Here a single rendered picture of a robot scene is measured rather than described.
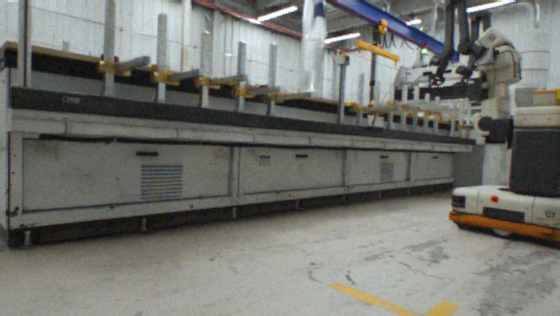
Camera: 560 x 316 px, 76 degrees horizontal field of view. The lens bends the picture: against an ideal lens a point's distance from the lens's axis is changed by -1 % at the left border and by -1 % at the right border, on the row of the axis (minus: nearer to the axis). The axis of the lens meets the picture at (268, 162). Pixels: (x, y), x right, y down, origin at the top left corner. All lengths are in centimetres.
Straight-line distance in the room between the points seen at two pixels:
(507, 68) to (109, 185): 259
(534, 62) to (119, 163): 894
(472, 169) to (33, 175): 516
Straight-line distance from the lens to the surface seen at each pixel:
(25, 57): 173
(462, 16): 298
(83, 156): 201
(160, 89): 188
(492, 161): 556
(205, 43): 205
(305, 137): 257
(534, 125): 265
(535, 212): 261
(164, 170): 217
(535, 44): 988
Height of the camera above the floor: 53
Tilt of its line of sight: 3 degrees down
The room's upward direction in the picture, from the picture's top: 3 degrees clockwise
